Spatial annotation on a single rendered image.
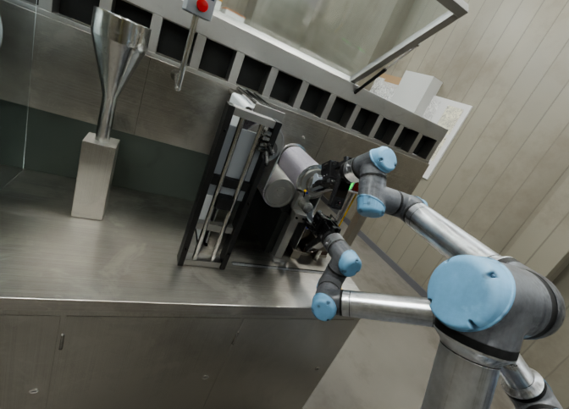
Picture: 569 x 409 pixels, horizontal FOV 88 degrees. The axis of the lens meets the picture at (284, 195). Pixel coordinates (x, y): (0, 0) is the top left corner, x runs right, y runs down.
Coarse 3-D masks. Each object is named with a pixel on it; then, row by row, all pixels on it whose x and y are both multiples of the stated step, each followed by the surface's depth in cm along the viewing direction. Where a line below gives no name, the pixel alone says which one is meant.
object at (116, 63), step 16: (96, 48) 79; (112, 48) 77; (128, 48) 79; (112, 64) 80; (128, 64) 82; (112, 80) 83; (128, 80) 87; (112, 96) 86; (112, 112) 89; (96, 144) 89; (112, 144) 92; (80, 160) 89; (96, 160) 91; (112, 160) 92; (80, 176) 91; (96, 176) 93; (112, 176) 99; (80, 192) 94; (96, 192) 95; (80, 208) 96; (96, 208) 98
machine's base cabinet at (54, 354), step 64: (0, 320) 70; (64, 320) 76; (128, 320) 82; (192, 320) 90; (256, 320) 100; (320, 320) 112; (0, 384) 79; (64, 384) 86; (128, 384) 95; (192, 384) 105; (256, 384) 119
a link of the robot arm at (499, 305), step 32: (480, 256) 48; (448, 288) 46; (480, 288) 42; (512, 288) 41; (544, 288) 45; (448, 320) 44; (480, 320) 41; (512, 320) 41; (544, 320) 44; (448, 352) 46; (480, 352) 42; (512, 352) 42; (448, 384) 45; (480, 384) 43
